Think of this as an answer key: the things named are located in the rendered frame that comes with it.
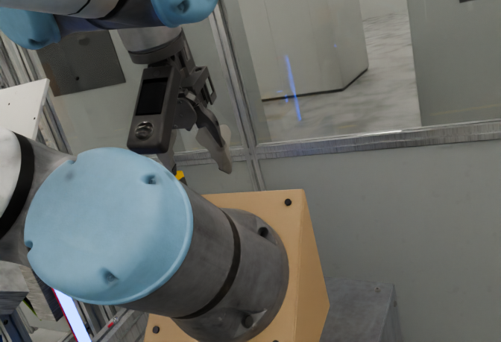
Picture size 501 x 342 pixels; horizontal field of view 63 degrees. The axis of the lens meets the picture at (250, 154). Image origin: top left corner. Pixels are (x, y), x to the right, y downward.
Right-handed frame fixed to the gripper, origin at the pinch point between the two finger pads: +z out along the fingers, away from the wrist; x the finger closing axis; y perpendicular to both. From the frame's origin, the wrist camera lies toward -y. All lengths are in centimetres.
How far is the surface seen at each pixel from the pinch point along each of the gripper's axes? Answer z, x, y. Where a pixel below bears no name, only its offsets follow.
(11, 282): 27, 54, -4
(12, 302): 30, 54, -7
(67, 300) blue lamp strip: 21.5, 30.9, -10.3
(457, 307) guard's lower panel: 86, -44, 36
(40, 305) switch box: 62, 82, 11
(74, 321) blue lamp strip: 25.6, 30.6, -12.0
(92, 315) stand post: 71, 68, 14
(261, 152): 39, 12, 56
